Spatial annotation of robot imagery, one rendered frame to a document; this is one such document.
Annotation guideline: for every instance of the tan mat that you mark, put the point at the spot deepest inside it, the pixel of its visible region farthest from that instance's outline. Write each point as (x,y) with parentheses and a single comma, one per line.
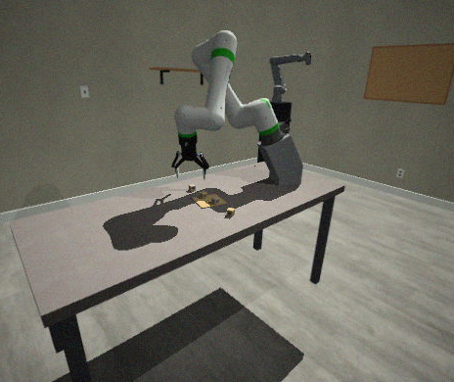
(206,203)

